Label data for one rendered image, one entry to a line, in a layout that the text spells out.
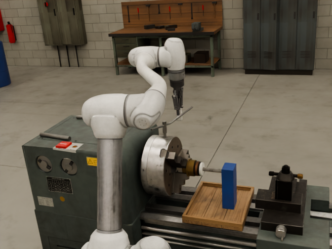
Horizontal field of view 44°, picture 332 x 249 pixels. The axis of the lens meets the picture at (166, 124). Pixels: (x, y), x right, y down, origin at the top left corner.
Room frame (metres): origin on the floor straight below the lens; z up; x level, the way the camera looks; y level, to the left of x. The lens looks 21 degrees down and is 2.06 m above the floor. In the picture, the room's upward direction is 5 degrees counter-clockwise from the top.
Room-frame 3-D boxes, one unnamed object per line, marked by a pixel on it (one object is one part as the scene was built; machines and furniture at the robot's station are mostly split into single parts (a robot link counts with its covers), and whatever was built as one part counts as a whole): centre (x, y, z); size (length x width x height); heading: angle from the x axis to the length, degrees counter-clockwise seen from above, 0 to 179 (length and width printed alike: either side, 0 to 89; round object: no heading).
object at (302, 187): (1.71, -0.55, 0.95); 0.43 x 0.18 x 0.04; 158
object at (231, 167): (1.82, -0.30, 1.00); 0.08 x 0.06 x 0.23; 158
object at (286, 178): (1.65, -0.53, 1.13); 0.08 x 0.08 x 0.03
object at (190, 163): (1.90, -0.12, 1.08); 0.09 x 0.09 x 0.09; 68
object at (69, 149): (1.90, 0.50, 1.23); 0.13 x 0.08 x 0.06; 68
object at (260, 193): (1.66, -0.50, 1.00); 0.20 x 0.10 x 0.05; 68
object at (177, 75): (2.07, -0.07, 1.54); 0.09 x 0.09 x 0.06
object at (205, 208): (1.84, -0.25, 0.88); 0.36 x 0.30 x 0.04; 158
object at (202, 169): (1.86, -0.22, 1.08); 0.13 x 0.07 x 0.07; 68
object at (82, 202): (2.08, 0.40, 1.06); 0.59 x 0.48 x 0.39; 68
